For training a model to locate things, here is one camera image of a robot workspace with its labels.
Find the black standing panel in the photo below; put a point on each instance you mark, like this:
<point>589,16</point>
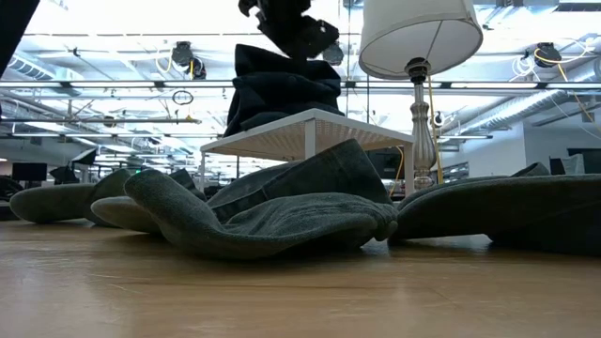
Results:
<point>556,166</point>

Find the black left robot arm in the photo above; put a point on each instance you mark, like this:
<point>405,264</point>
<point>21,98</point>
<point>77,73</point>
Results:
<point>11,23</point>

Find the grey ceiling vent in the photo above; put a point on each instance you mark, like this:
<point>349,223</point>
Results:
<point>33,70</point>

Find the long ceiling light strip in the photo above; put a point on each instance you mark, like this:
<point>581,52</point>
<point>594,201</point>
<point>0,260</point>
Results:
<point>112,85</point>

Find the white shade silver table lamp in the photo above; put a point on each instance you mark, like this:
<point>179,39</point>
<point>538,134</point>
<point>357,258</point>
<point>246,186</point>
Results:
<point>413,33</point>

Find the translucent standing panel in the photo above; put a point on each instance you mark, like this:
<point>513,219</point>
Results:
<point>575,164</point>

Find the silver ventilation duct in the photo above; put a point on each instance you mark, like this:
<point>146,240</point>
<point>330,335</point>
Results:
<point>516,110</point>

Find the white perforated metal shelf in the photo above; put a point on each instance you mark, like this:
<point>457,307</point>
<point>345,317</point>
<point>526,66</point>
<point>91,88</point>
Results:
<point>328,123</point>

